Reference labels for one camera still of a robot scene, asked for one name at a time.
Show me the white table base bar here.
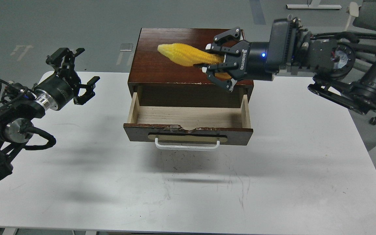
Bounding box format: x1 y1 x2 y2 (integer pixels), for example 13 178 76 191
286 0 342 10

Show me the dark wooden cabinet box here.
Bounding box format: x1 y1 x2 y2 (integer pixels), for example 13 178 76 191
127 28 254 108

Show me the wooden drawer with white handle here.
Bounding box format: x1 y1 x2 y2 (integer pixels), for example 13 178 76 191
123 93 253 146

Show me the yellow corn cob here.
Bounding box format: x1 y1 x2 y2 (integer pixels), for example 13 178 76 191
157 43 224 73

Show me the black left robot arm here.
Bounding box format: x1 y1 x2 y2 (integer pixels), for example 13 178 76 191
0 48 100 180

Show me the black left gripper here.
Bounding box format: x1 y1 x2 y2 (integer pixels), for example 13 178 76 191
34 48 100 111

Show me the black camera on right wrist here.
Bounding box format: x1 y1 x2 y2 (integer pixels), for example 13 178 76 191
265 18 296 73

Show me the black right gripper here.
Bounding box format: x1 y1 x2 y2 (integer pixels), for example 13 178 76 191
201 27 273 92

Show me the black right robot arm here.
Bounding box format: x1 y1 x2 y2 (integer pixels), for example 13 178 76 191
199 16 376 115

